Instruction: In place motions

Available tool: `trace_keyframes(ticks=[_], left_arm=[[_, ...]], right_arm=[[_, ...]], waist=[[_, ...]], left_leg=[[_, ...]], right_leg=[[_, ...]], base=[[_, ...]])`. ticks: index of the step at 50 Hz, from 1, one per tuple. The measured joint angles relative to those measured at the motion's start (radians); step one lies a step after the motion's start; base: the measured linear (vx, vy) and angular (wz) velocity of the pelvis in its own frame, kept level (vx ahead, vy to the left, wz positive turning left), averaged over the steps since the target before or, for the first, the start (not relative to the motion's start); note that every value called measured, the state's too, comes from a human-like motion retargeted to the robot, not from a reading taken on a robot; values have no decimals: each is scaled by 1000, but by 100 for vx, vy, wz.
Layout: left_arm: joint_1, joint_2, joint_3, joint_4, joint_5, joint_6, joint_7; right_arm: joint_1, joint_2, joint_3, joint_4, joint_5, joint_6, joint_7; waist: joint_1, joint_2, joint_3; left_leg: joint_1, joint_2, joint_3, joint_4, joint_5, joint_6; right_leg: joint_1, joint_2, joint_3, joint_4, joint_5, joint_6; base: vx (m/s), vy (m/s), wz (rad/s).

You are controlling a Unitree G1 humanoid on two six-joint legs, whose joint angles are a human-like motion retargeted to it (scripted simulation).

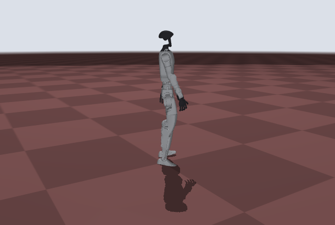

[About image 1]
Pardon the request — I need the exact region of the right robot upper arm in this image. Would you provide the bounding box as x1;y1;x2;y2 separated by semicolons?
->
161;53;175;81

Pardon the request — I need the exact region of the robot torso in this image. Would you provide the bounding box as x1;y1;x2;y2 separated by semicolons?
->
159;49;175;99

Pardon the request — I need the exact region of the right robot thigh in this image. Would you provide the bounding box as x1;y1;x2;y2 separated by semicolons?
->
162;94;177;134

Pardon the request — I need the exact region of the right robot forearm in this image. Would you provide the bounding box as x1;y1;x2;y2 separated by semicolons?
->
170;75;183;99

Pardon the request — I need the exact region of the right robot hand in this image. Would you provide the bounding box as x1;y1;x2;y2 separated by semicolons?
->
177;95;188;111

